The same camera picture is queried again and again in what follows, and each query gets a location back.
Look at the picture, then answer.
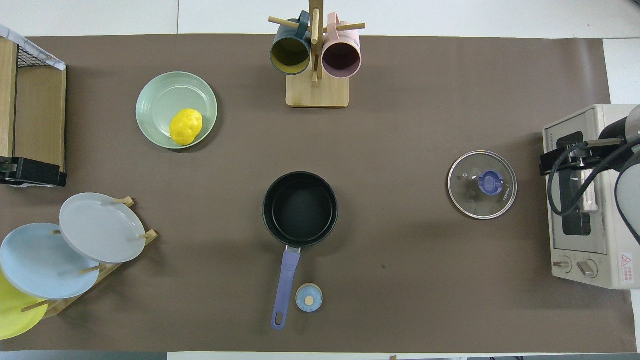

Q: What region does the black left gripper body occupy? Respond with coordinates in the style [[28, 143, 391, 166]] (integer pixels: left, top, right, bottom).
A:
[[0, 156, 68, 188]]

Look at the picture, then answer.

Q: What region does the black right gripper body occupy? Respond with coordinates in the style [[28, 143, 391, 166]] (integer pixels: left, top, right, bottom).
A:
[[539, 141, 603, 177]]

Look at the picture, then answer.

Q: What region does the glass lid blue knob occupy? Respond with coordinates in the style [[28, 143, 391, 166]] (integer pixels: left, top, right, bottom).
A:
[[447, 150, 518, 221]]

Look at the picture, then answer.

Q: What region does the yellow toy potato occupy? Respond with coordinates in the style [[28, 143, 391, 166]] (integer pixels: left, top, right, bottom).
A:
[[169, 108, 204, 147]]

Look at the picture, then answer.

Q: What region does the grey plate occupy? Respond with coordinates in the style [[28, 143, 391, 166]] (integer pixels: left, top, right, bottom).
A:
[[59, 192, 147, 264]]

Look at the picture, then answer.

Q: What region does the light blue plate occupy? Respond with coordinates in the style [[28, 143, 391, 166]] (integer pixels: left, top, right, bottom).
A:
[[0, 223, 101, 300]]

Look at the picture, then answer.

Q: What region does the wooden plate rack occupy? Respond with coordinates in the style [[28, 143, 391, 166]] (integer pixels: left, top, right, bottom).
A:
[[21, 196, 159, 320]]

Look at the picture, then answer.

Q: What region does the yellow plate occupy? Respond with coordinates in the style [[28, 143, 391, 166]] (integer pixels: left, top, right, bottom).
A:
[[0, 270, 50, 341]]

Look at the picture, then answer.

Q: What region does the mint green plate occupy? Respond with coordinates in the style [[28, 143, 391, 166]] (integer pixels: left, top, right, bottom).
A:
[[135, 71, 219, 150]]

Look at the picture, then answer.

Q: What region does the beige toaster oven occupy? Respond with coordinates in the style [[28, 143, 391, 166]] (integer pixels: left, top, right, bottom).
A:
[[542, 104, 640, 291]]

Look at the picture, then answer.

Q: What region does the brown table mat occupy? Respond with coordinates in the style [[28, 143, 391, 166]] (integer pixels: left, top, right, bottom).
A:
[[0, 34, 637, 353]]

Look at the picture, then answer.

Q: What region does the pink mug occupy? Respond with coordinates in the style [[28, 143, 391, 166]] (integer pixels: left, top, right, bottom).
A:
[[321, 12, 362, 79]]

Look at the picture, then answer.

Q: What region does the wooden mug tree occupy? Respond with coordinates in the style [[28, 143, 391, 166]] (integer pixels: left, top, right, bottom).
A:
[[268, 0, 366, 109]]

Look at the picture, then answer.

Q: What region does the dark blue mug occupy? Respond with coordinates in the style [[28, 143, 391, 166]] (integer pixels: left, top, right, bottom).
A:
[[270, 11, 313, 76]]

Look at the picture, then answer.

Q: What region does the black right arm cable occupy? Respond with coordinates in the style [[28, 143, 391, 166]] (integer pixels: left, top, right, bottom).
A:
[[547, 135, 640, 217]]

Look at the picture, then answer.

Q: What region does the wooden shelf with wire basket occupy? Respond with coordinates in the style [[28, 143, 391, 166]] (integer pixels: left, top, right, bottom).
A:
[[0, 37, 68, 173]]

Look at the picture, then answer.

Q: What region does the black pot purple handle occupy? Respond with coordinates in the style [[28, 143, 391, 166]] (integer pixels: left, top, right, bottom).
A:
[[262, 171, 339, 331]]

